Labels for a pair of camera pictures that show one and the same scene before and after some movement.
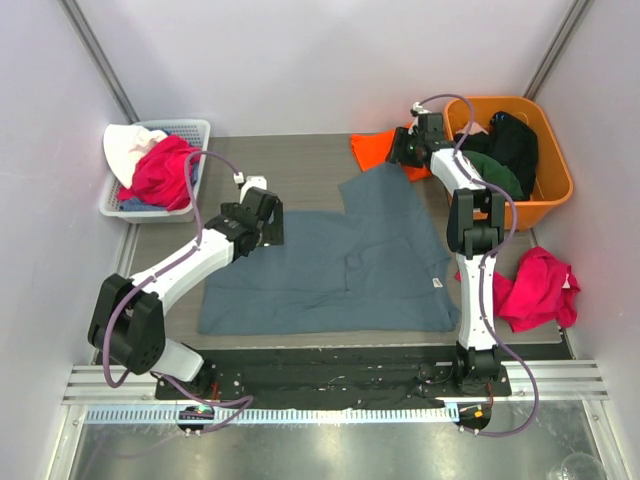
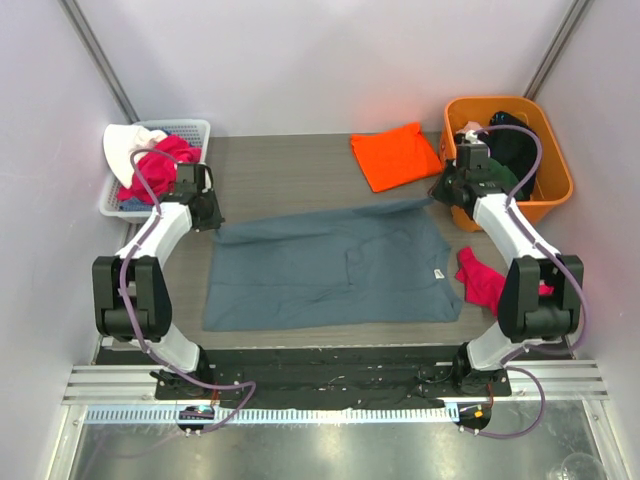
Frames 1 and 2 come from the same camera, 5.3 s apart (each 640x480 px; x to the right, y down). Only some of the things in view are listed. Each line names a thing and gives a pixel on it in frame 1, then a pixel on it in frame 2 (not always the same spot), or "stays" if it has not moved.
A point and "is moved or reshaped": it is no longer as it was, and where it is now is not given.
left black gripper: (275, 223) to (209, 215)
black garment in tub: (510, 141) stays
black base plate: (351, 379) stays
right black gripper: (400, 148) to (445, 188)
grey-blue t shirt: (379, 265) is moved or reshaped
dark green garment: (496, 173) stays
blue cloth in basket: (136, 204) stays
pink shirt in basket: (160, 174) stays
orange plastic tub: (553, 185) stays
